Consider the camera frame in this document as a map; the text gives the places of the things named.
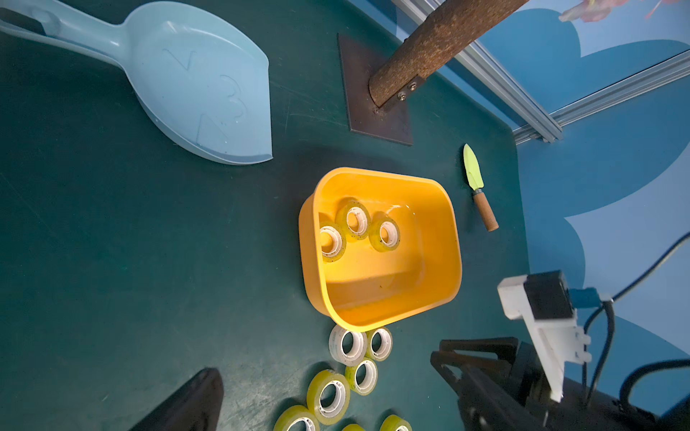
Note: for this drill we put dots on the transparent tape roll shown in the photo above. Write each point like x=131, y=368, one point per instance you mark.
x=328, y=397
x=384, y=233
x=395, y=423
x=380, y=344
x=347, y=348
x=332, y=242
x=294, y=416
x=362, y=378
x=354, y=220

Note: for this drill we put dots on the aluminium frame rail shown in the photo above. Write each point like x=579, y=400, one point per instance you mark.
x=478, y=73

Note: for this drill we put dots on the pink blossom artificial tree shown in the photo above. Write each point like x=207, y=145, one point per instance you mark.
x=436, y=43

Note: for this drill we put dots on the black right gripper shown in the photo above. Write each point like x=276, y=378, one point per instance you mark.
x=501, y=385

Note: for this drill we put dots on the light blue plastic dustpan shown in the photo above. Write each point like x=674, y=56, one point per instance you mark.
x=203, y=83

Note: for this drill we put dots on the green trowel wooden handle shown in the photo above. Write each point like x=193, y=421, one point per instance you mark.
x=475, y=181

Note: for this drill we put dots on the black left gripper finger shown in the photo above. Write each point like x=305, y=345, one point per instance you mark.
x=194, y=406

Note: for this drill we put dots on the yellow plastic storage box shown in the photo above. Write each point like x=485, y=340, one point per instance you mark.
x=367, y=289

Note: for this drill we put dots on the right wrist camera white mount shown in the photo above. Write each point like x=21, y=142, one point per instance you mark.
x=548, y=307

